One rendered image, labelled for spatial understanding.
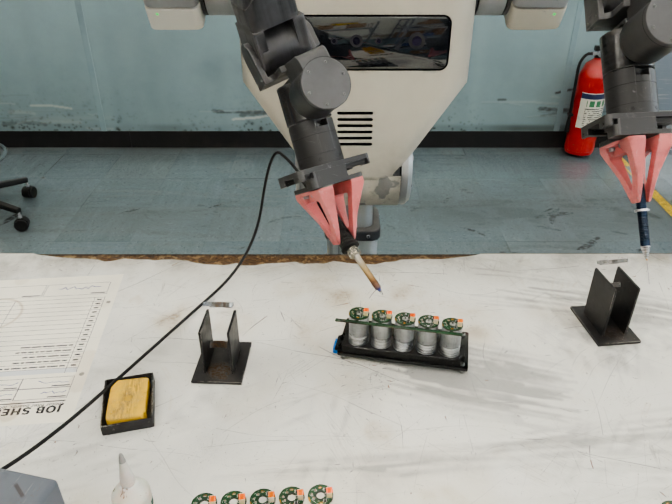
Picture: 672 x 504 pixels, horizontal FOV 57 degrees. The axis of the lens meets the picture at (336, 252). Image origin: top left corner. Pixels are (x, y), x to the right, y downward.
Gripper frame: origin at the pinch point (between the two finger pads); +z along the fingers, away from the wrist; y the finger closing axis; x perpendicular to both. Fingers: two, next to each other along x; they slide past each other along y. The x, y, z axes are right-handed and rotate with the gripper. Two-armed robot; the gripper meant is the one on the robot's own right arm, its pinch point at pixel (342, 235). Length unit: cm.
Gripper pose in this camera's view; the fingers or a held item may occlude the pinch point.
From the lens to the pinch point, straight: 77.9
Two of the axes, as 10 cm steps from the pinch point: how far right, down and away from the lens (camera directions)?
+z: 2.8, 9.5, 1.0
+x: -4.9, 0.5, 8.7
